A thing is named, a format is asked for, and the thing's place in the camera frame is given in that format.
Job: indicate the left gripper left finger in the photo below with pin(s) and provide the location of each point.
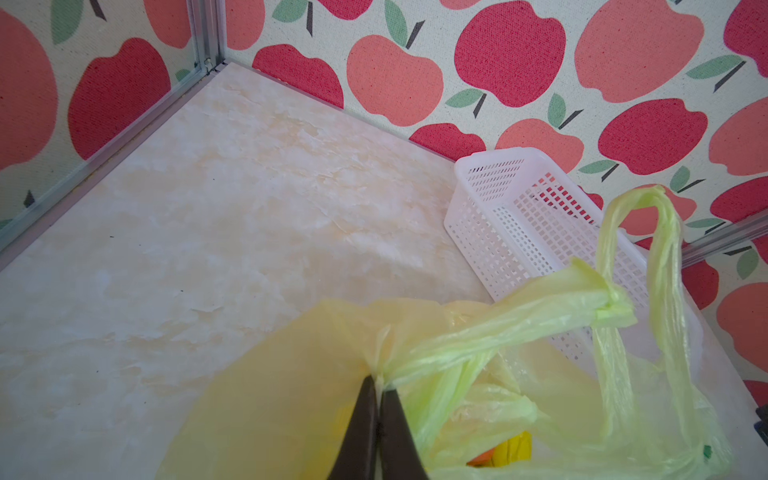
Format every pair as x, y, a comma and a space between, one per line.
356, 459

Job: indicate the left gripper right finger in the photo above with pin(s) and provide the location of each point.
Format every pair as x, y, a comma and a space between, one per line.
398, 454

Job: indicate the yellow plastic bag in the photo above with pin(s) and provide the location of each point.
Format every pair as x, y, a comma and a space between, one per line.
591, 360

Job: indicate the orange toy fruit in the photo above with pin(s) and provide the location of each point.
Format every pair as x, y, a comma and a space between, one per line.
483, 460

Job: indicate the small yellow toy fruit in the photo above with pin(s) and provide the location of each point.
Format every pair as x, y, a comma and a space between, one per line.
516, 449

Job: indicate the white plastic basket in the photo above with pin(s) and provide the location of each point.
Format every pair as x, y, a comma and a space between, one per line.
516, 215

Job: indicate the right aluminium corner post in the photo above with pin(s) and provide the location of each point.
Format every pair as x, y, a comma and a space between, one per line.
725, 237

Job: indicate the aluminium corner post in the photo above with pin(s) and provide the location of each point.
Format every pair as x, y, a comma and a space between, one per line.
725, 237
208, 32

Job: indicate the left aluminium corner post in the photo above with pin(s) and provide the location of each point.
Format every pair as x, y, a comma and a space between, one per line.
208, 32

